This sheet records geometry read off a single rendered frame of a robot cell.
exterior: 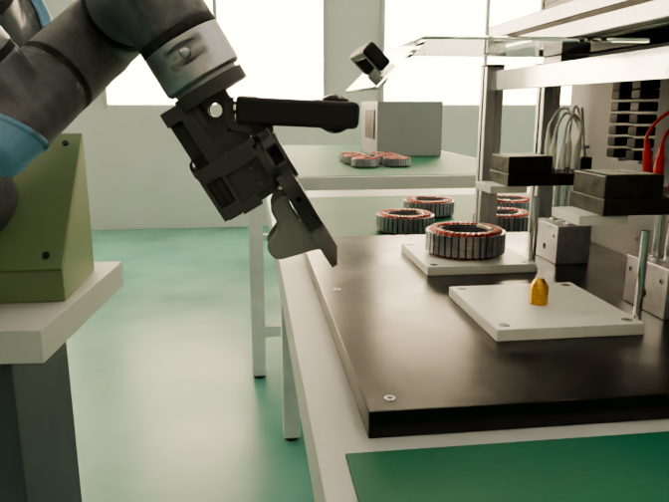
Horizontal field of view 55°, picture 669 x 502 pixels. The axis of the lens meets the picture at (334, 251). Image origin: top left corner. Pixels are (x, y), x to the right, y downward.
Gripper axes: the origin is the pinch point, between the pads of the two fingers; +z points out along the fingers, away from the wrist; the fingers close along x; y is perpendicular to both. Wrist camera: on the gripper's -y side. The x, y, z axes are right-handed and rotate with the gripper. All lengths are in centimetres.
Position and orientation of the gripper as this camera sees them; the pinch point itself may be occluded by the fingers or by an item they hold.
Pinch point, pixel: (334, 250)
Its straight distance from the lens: 64.2
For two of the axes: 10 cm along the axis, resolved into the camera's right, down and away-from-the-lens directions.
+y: -8.6, 5.1, 0.2
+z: 5.0, 8.3, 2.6
